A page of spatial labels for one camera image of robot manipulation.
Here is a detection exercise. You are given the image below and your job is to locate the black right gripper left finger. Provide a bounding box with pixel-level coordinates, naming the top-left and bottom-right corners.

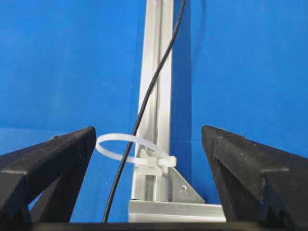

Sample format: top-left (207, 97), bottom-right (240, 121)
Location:
top-left (0, 126), bottom-right (96, 224)

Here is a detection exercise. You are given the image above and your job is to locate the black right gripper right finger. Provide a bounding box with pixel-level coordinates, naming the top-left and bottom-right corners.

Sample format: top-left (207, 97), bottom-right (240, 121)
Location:
top-left (201, 126), bottom-right (308, 224)

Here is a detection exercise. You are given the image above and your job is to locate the white zip tie loop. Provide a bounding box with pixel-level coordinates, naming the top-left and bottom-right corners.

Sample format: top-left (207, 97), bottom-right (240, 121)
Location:
top-left (95, 132), bottom-right (178, 176)

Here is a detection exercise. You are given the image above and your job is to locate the aluminium extrusion frame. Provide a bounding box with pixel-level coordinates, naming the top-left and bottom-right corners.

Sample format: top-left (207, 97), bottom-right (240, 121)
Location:
top-left (128, 0), bottom-right (226, 222)

